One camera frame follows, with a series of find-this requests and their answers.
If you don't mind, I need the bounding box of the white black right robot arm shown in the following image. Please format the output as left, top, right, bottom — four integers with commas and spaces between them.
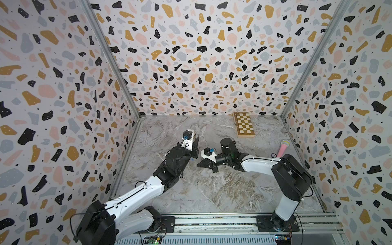
197, 138, 312, 232

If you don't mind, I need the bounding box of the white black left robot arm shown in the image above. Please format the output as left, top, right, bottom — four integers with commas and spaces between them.
71, 131, 199, 245

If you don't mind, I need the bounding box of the wooden folded chessboard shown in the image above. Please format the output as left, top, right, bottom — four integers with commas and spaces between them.
233, 112, 255, 138

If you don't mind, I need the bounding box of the pink toy microphone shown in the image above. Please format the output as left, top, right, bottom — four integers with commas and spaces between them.
277, 139, 290, 158

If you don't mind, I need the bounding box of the green circuit board left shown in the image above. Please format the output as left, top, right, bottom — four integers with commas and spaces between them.
142, 237, 162, 245

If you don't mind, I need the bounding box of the green circuit board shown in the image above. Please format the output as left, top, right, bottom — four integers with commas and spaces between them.
142, 237, 162, 245
274, 235, 292, 245

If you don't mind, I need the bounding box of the green circuit board right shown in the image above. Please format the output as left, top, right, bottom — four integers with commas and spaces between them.
274, 235, 292, 245

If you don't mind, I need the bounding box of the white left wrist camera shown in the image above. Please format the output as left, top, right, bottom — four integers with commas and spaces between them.
181, 129, 195, 151

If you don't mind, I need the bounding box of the aluminium front rail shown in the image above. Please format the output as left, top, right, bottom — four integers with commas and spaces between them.
114, 213, 349, 245

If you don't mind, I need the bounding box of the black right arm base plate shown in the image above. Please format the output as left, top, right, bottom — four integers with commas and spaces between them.
256, 214, 300, 232

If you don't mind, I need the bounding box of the aluminium left corner post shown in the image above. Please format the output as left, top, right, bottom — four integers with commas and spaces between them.
80, 0, 141, 121

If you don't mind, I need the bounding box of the aluminium corner post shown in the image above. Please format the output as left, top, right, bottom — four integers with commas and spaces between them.
80, 0, 141, 121
280, 0, 350, 119

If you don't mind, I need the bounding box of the aluminium right corner post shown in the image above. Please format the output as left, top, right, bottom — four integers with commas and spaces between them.
280, 0, 350, 119

